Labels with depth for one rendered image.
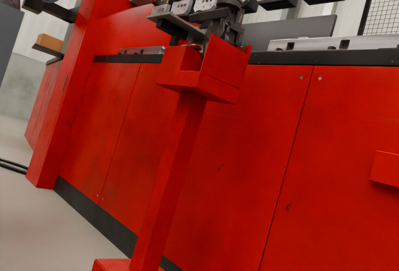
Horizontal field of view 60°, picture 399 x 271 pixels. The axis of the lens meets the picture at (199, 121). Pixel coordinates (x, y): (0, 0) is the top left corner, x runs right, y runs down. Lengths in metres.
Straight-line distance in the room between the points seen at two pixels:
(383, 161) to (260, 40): 1.42
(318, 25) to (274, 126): 1.00
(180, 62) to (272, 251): 0.58
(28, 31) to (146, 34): 6.20
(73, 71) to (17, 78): 6.22
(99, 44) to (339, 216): 1.82
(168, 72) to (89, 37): 1.34
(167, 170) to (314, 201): 0.40
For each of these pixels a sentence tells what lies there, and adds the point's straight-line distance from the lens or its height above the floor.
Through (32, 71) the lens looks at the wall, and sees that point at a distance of 8.48.
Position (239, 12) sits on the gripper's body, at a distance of 1.06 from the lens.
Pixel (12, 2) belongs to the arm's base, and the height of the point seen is 0.80.
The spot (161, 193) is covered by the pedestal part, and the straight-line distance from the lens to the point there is 1.00.
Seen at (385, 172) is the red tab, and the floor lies 0.58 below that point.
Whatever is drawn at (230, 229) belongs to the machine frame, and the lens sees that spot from 1.11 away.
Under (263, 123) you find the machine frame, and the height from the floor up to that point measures 0.64.
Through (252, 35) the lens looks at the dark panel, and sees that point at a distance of 2.22.
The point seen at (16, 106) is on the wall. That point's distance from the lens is 8.47.
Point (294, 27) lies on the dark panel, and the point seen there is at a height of 1.28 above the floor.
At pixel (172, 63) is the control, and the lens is 1.02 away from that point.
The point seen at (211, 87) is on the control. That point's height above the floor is 0.68.
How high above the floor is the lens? 0.52
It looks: 4 degrees up
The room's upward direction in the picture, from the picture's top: 16 degrees clockwise
